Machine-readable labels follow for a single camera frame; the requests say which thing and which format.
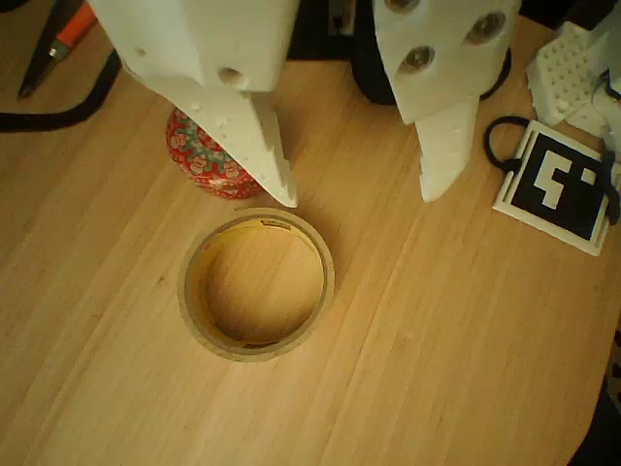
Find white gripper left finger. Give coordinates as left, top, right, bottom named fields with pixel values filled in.
left=89, top=0, right=300, bottom=209

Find thin black cord loop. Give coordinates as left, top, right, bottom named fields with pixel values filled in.
left=483, top=115, right=621, bottom=224

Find black white marker tile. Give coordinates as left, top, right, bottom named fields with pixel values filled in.
left=492, top=119, right=621, bottom=257

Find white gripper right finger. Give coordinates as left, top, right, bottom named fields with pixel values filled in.
left=373, top=0, right=523, bottom=203

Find black cable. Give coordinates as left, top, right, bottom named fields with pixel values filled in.
left=0, top=48, right=122, bottom=133

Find red patterned round tin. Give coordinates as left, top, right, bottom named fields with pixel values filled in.
left=165, top=107, right=266, bottom=201

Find beige tape roll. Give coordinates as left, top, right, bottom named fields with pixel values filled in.
left=178, top=207, right=337, bottom=363

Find dark chair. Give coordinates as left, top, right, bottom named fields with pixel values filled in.
left=572, top=329, right=621, bottom=466

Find orange handled pliers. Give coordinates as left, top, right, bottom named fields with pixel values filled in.
left=16, top=0, right=98, bottom=102

